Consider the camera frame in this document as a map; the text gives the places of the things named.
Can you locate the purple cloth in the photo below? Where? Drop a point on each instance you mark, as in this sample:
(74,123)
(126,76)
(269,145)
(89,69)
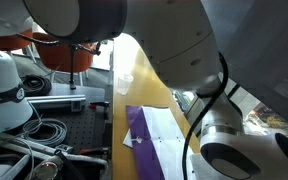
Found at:
(144,153)

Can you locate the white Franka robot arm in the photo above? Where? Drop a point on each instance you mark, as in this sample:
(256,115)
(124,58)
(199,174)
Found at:
(170,40)

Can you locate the clear plastic cup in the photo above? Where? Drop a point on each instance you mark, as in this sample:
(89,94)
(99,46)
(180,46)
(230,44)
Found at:
(124,85)

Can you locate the white paper sheet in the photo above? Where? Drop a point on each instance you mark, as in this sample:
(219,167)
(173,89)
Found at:
(128,141)

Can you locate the black perforated breadboard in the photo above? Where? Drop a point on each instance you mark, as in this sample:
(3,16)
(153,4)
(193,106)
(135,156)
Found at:
(84,126)

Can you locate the aluminium extrusion bar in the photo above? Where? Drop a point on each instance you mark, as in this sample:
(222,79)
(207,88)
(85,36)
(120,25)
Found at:
(54,99)

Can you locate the orange chair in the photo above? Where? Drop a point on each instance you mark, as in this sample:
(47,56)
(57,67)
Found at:
(14,41)
(57,56)

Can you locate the round metallic knob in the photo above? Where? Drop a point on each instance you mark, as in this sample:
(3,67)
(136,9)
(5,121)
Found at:
(45,170)

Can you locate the dark window blind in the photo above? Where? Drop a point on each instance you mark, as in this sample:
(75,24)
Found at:
(267,43)

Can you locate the black camera stand pole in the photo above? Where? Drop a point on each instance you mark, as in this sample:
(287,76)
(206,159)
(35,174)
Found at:
(72,70)

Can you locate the grey metal frame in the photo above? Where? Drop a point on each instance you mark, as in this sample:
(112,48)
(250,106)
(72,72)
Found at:
(80,160)

